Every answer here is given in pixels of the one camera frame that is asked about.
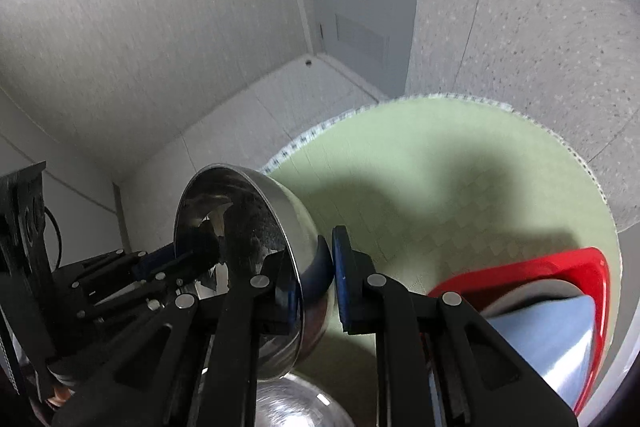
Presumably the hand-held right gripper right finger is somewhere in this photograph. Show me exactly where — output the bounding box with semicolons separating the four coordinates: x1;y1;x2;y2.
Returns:
331;225;579;427

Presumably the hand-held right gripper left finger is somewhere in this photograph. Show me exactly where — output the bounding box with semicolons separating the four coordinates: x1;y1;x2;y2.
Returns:
51;251;302;427

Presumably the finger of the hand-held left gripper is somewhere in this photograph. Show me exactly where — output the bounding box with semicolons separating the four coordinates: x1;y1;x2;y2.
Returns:
75;229;226;325
52;244;191;295

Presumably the stainless steel bowl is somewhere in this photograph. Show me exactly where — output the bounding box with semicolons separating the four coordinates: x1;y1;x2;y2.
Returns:
254;371;357;427
173;164;334;381

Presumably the green woven mat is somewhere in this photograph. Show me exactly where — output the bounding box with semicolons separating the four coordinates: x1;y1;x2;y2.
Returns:
257;93;622;427

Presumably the grey plate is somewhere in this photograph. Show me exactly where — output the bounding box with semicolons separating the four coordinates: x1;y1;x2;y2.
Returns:
479;276;583;314

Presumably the light blue plate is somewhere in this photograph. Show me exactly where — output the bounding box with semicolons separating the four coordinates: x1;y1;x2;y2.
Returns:
484;293;599;413

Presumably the door vent grille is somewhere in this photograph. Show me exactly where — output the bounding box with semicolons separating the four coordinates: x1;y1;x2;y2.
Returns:
334;12;390;58

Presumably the red plastic basket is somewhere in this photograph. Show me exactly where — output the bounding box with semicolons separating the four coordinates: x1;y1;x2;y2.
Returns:
429;247;612;414

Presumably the black cable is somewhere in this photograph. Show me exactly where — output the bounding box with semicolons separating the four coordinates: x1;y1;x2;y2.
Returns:
43;205;64;269

